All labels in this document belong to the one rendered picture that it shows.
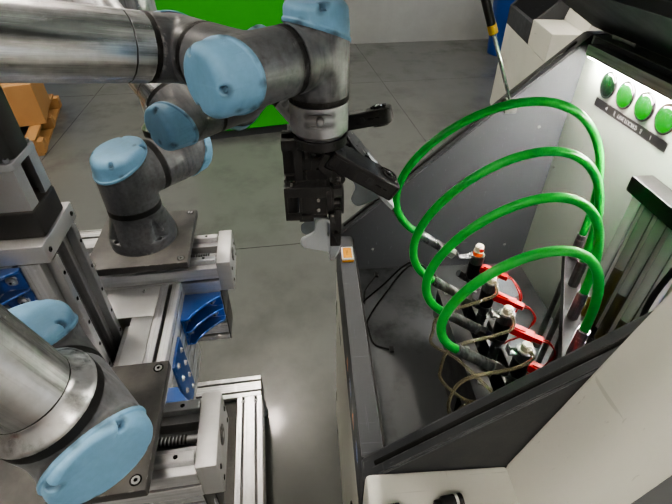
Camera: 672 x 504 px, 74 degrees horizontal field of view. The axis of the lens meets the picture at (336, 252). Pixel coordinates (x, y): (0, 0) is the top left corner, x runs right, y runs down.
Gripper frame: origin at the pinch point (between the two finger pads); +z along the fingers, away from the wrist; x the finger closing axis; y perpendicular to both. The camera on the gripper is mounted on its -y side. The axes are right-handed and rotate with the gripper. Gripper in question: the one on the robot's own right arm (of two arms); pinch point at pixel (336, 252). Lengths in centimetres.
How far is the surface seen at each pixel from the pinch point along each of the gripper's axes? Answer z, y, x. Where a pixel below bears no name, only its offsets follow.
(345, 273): 28.2, -4.0, -27.1
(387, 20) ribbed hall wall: 94, -117, -668
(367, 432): 28.2, -4.5, 14.8
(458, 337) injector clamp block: 25.3, -24.8, -2.7
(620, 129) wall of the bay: -9, -57, -24
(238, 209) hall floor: 123, 55, -208
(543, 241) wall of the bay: 27, -57, -35
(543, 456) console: 16.6, -27.1, 26.4
